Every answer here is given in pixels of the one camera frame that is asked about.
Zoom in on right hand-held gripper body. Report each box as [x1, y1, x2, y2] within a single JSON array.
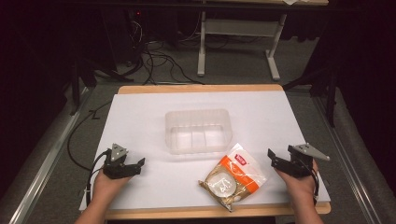
[[279, 143, 331, 179]]

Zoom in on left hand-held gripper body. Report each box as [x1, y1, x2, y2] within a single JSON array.
[[102, 143, 135, 180]]

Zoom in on person's right hand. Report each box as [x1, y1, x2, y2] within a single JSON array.
[[275, 159, 319, 203]]

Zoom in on person's left hand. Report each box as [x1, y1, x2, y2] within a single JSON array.
[[92, 169, 133, 203]]

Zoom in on white table mat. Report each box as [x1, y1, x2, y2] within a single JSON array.
[[78, 91, 332, 212]]

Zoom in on orange and white snack packet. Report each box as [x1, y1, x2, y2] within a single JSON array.
[[198, 142, 269, 214]]

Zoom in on clear plastic container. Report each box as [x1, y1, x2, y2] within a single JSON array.
[[163, 108, 234, 156]]

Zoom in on black metal stand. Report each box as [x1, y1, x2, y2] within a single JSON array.
[[68, 57, 135, 117], [281, 60, 340, 129]]

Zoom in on dark computer tower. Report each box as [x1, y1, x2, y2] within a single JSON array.
[[101, 7, 149, 68]]

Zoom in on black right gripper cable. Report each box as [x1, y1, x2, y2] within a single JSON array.
[[298, 158, 320, 206]]

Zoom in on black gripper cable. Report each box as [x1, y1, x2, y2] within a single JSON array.
[[66, 98, 114, 207], [298, 158, 320, 206]]

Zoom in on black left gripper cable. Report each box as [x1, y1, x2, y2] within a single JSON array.
[[66, 98, 114, 207]]

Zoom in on silver metal rail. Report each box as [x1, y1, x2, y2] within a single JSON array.
[[312, 95, 386, 224], [8, 87, 92, 224]]

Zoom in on black floor cables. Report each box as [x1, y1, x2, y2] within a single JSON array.
[[124, 18, 206, 87]]

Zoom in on white metal desk frame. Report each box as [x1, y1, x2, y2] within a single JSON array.
[[196, 0, 330, 82]]

